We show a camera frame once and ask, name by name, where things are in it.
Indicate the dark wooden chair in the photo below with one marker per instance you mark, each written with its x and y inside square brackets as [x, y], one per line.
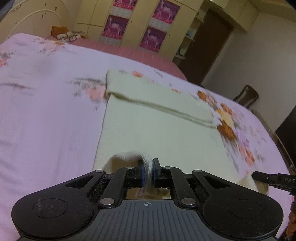
[247, 97]

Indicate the open cream shelf unit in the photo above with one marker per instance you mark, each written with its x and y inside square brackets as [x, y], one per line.
[199, 12]

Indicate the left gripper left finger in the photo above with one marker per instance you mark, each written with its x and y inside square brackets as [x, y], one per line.
[117, 184]

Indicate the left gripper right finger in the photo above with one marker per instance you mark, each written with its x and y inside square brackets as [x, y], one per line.
[173, 179]

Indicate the cream curved headboard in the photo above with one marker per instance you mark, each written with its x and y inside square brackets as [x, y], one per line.
[34, 18]

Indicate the dark wooden door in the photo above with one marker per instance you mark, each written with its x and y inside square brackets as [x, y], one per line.
[209, 40]

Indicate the pale green knit sweater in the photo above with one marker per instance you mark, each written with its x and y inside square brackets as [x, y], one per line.
[145, 120]

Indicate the cream wardrobe with pink posters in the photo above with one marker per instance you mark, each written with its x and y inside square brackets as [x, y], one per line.
[158, 27]

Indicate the floral lilac bed sheet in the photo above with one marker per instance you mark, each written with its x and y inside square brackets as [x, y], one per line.
[52, 109]

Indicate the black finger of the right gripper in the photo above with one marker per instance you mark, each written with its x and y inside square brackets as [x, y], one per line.
[280, 181]

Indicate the pink checked bed cover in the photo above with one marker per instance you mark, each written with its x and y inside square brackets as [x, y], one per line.
[129, 51]

